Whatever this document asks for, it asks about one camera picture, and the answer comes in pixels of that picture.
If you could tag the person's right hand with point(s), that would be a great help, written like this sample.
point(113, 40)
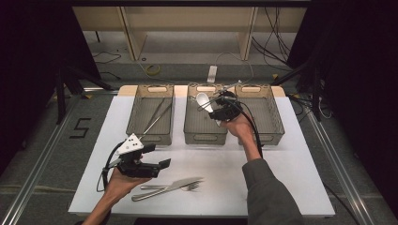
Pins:
point(239, 129)

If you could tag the black curtain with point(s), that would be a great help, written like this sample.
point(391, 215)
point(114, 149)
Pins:
point(28, 62)
point(359, 78)

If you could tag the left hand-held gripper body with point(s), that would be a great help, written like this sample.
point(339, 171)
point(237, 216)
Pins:
point(137, 168)

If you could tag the white power strip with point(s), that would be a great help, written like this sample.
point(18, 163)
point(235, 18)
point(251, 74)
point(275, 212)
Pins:
point(212, 74)

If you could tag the aluminium floor rail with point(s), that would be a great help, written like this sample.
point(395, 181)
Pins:
point(37, 172)
point(341, 172)

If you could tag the silver table knife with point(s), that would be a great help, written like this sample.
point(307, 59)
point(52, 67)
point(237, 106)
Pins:
point(175, 186)

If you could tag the black metal stand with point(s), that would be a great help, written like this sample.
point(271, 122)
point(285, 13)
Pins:
point(61, 93)
point(316, 93)

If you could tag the metal chopstick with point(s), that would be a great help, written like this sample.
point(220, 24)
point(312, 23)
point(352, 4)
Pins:
point(158, 111)
point(155, 122)

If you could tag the beige wooden shelf unit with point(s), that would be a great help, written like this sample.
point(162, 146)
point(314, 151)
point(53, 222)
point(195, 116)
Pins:
point(187, 22)

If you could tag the person's left hand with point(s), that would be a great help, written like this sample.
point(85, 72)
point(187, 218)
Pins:
point(122, 186)

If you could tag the grey mesh basket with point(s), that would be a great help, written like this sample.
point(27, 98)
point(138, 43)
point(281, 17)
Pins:
point(269, 118)
point(200, 128)
point(152, 118)

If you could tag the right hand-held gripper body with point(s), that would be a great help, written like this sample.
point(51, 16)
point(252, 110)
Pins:
point(226, 109)

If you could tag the white table cover sheet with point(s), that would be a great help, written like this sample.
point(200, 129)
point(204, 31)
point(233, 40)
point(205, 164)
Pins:
point(212, 200)

